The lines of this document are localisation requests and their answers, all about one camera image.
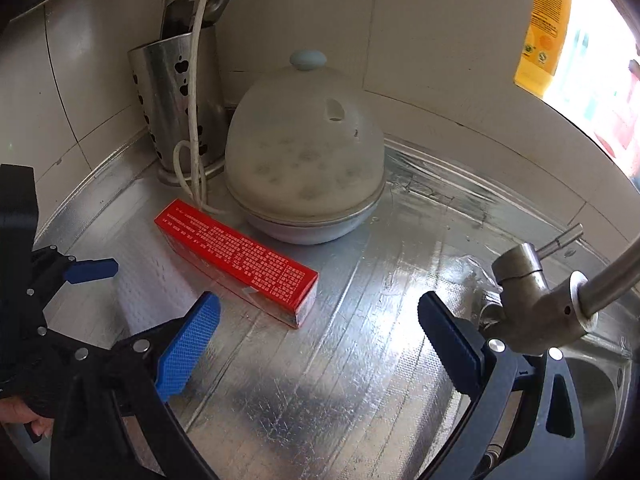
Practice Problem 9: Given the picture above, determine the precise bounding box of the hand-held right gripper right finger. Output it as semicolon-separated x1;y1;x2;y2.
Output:
418;291;587;480

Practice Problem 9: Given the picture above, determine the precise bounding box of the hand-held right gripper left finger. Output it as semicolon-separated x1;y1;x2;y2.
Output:
50;291;223;480

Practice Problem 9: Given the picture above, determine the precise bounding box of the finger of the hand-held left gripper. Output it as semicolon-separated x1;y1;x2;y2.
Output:
27;246;119;307
15;319;98;362

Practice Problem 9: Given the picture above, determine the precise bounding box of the red cardboard box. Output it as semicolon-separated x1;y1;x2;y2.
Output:
153;198;320;330

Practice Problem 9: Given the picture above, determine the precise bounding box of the person's left hand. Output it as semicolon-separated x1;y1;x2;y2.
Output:
0;396;55;440

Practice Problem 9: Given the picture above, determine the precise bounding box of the steel kitchen faucet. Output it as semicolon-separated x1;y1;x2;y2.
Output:
480;223;640;357

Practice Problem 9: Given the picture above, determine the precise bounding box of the stainless steel sink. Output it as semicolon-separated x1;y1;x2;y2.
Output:
545;340;640;480

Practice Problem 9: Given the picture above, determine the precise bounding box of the steel utensil holder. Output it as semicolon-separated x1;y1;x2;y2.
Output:
127;25;232;182

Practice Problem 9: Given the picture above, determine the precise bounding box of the egg steamer with clear dome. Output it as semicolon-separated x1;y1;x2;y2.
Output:
224;49;387;246

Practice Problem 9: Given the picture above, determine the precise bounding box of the yellow bottle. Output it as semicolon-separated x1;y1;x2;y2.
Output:
513;0;574;102

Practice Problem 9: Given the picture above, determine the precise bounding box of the white power cable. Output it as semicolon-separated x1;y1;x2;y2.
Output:
172;0;222;213

